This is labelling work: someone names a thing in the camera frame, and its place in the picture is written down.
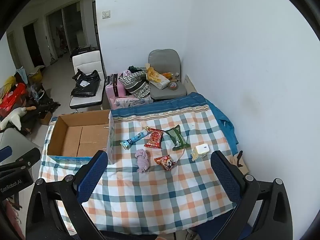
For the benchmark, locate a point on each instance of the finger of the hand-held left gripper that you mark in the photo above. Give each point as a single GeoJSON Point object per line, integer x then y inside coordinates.
{"type": "Point", "coordinates": [27, 157]}
{"type": "Point", "coordinates": [5, 153]}

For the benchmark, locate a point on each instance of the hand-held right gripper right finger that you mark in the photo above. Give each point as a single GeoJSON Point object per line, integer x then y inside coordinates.
{"type": "Point", "coordinates": [226, 177]}

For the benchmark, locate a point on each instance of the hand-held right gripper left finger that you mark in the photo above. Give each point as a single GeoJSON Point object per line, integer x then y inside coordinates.
{"type": "Point", "coordinates": [91, 177]}

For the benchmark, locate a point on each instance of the grey board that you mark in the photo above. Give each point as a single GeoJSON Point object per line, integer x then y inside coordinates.
{"type": "Point", "coordinates": [15, 140]}

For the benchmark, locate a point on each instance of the wooden board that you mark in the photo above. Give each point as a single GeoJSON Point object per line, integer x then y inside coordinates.
{"type": "Point", "coordinates": [241, 168]}

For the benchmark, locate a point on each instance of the yellow white tissue pack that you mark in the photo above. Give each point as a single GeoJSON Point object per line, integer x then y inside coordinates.
{"type": "Point", "coordinates": [200, 151]}

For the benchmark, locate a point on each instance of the white goose plush toy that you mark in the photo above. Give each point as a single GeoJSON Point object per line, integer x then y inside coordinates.
{"type": "Point", "coordinates": [15, 117]}

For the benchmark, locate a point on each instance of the open cardboard box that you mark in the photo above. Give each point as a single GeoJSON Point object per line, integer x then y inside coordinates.
{"type": "Point", "coordinates": [75, 137]}

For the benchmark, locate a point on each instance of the blue cloth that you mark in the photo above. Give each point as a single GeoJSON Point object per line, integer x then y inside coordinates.
{"type": "Point", "coordinates": [226, 127]}

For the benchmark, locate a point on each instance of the purple sock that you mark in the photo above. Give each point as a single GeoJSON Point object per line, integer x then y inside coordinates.
{"type": "Point", "coordinates": [142, 161]}

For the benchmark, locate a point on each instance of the red plastic bag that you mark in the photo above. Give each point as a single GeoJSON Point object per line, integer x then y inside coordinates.
{"type": "Point", "coordinates": [11, 100]}

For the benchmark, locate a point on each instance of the blue tube packet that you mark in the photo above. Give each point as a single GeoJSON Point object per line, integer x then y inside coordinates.
{"type": "Point", "coordinates": [135, 138]}

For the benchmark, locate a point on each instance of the plaid blanket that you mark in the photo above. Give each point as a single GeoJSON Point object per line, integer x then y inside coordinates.
{"type": "Point", "coordinates": [150, 195]}

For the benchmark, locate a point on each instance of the green snack packet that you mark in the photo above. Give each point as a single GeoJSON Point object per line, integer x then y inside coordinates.
{"type": "Point", "coordinates": [178, 137]}

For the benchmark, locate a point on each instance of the red cartoon snack packet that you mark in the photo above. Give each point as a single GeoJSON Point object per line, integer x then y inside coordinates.
{"type": "Point", "coordinates": [165, 162]}

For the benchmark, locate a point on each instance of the yellow bag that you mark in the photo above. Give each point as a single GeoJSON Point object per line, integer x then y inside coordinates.
{"type": "Point", "coordinates": [10, 80]}

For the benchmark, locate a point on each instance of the floral box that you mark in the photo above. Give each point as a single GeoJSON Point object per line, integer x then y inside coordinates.
{"type": "Point", "coordinates": [130, 103]}

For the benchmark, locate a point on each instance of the pink suitcase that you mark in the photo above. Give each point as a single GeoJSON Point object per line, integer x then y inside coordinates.
{"type": "Point", "coordinates": [112, 90]}

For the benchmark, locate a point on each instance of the black plastic bag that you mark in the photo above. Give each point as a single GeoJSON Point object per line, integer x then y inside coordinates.
{"type": "Point", "coordinates": [85, 85]}

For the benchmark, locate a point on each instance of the white flat board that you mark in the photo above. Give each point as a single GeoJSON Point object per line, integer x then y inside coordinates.
{"type": "Point", "coordinates": [190, 83]}

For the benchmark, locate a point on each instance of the patterned tote bag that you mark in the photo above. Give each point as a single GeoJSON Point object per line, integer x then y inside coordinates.
{"type": "Point", "coordinates": [136, 85]}

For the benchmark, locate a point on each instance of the brown tape roll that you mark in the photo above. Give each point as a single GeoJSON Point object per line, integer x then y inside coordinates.
{"type": "Point", "coordinates": [173, 85]}

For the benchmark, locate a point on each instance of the white chair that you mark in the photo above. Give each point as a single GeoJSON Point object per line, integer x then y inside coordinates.
{"type": "Point", "coordinates": [86, 60]}

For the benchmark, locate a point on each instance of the orange packet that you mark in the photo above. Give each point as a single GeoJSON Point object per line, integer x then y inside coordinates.
{"type": "Point", "coordinates": [168, 75]}

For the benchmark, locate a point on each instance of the white paper bread bag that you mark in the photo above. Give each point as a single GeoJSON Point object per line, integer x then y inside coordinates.
{"type": "Point", "coordinates": [157, 80]}

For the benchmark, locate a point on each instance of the grey padded chair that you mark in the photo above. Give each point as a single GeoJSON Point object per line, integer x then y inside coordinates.
{"type": "Point", "coordinates": [163, 57]}

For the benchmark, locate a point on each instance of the wall switch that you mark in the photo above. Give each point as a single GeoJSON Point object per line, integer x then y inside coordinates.
{"type": "Point", "coordinates": [106, 14]}

